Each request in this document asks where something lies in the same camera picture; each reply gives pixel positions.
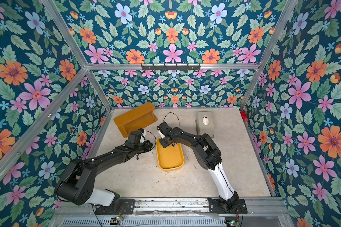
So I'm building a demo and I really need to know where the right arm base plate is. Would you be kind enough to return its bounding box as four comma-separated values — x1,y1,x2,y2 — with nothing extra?
207,197,248,214

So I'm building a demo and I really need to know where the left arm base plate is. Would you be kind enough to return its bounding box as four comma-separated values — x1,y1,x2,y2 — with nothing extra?
95,199,135,215

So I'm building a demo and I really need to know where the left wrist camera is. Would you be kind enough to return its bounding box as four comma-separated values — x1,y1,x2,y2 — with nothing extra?
137,129,146,143

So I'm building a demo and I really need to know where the yellow plastic storage box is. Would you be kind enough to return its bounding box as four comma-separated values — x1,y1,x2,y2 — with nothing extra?
156,137,185,172

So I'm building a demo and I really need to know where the small circuit board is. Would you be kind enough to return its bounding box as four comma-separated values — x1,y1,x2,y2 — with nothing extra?
109,217,121,225

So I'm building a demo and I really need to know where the grey tissue box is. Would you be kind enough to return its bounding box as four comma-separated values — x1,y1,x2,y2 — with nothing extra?
195,111,215,138

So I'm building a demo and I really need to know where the white ventilation grille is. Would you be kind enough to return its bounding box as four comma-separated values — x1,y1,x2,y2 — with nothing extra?
60,216,226,227

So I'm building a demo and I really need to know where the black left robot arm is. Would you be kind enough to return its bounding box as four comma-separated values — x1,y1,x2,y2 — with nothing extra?
55,129,153,207

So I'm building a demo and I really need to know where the black hook rail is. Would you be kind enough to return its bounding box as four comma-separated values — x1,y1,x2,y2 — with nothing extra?
141,63,201,71

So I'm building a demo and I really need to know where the red object at wall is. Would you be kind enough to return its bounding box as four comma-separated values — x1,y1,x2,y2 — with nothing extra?
241,111,248,121

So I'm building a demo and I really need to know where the left black camera cable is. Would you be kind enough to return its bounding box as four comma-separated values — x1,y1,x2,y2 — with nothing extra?
136,130,157,161

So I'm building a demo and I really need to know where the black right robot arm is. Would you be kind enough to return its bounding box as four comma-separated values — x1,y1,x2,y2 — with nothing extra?
157,122,239,207

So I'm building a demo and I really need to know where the orange wooden shelf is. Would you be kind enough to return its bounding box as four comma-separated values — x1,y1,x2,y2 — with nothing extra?
114,102,158,138

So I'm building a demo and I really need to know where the black camera cable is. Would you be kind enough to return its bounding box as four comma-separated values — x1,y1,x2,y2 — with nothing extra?
136,130,157,161
162,112,181,128

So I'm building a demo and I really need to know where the right black camera cable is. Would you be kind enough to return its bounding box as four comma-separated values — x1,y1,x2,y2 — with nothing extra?
162,112,181,128

